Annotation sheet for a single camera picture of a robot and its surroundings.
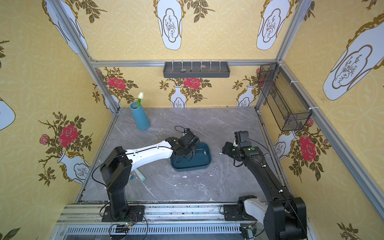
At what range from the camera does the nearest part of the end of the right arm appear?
1.92ft

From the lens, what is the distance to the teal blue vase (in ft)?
3.13

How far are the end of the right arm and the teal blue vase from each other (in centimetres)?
58
